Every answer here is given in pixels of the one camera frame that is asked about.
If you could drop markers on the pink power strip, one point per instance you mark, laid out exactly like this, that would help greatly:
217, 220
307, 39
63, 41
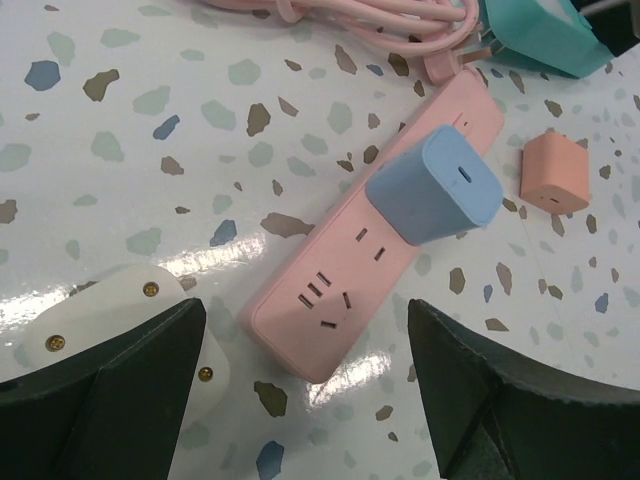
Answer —
316, 305

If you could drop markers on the orange plug adapter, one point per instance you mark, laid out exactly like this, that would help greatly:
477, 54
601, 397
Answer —
555, 174

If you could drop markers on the blue plug adapter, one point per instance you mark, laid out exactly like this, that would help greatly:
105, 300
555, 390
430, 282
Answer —
438, 188

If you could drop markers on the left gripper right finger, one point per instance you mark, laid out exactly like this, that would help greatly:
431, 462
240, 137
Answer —
494, 413

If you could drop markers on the teal triangular socket base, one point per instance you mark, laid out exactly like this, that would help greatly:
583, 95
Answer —
543, 36

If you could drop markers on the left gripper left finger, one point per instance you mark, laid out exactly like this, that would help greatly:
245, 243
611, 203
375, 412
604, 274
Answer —
113, 411

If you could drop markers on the white square plug adapter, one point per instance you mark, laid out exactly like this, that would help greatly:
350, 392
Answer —
114, 305

